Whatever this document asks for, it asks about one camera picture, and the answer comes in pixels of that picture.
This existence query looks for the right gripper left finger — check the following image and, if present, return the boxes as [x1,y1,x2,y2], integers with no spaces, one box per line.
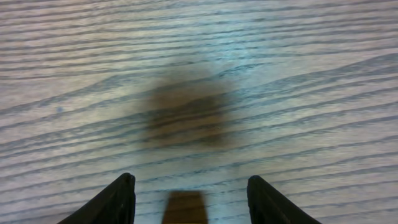
[60,173,136,224]

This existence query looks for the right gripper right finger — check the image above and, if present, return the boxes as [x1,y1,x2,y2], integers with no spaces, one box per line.
[247,175,320,224]

